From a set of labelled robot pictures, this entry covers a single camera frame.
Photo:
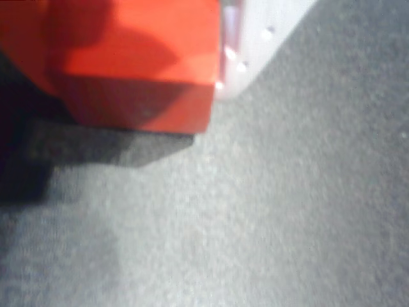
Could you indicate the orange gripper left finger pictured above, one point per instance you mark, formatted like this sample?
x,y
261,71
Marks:
x,y
22,28

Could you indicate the black table mat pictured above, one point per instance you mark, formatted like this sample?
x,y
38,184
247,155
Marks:
x,y
255,208

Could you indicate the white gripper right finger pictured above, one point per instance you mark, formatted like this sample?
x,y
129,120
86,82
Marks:
x,y
255,41

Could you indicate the red cube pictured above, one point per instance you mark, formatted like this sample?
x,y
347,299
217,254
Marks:
x,y
137,48

